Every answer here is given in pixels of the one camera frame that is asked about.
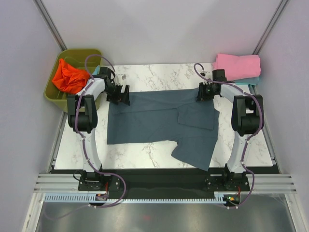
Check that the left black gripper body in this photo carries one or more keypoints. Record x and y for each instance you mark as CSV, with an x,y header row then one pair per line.
x,y
113,93

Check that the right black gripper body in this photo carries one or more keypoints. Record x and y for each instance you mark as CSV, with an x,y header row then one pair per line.
x,y
206,93

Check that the grey-blue t shirt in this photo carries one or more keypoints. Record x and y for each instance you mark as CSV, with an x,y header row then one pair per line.
x,y
170,115

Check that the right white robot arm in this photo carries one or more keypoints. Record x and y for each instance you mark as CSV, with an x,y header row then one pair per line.
x,y
247,119

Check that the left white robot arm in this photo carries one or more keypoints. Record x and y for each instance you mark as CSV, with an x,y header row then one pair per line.
x,y
83,119

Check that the light blue cloth in bin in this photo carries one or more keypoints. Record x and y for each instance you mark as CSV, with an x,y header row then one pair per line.
x,y
96,71

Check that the folded pink t shirt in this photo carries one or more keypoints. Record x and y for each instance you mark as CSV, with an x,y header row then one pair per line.
x,y
238,67

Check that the olive green plastic bin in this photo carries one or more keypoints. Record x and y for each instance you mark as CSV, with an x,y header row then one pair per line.
x,y
75,58

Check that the orange t shirt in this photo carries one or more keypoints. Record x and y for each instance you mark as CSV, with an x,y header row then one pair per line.
x,y
69,79

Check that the folded teal t shirt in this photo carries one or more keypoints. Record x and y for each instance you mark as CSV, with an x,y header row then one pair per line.
x,y
247,81

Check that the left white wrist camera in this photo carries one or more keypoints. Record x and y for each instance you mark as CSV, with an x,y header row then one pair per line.
x,y
120,79

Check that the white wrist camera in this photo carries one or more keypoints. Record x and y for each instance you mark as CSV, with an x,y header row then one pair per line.
x,y
204,73
120,79

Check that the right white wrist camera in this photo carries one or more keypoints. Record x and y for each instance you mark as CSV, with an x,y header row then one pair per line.
x,y
204,73

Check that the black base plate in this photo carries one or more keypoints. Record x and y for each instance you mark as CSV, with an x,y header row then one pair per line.
x,y
160,183

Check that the aluminium rail frame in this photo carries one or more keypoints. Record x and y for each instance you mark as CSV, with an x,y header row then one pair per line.
x,y
157,155

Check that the slotted cable duct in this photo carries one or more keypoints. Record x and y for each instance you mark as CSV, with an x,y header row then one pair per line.
x,y
96,198

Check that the left corner aluminium post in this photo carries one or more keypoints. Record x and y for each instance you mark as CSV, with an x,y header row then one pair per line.
x,y
51,25

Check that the corner aluminium post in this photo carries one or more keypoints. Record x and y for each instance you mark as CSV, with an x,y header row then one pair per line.
x,y
271,25
51,25

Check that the right corner aluminium post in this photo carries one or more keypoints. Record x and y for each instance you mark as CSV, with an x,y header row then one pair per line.
x,y
271,25

